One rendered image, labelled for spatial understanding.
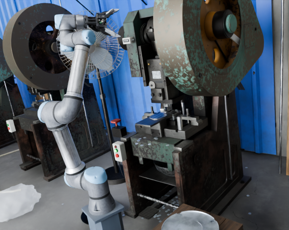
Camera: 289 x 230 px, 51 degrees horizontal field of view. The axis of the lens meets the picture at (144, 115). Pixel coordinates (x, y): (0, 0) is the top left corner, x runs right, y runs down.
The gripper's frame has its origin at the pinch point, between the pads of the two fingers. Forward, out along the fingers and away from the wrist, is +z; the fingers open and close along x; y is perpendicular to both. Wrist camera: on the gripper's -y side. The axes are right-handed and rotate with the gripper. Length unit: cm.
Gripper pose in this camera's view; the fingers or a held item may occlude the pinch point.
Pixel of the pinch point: (120, 23)
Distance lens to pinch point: 178.5
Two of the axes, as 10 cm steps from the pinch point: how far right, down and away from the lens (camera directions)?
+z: 9.7, -0.6, 2.3
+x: -0.6, -10.0, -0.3
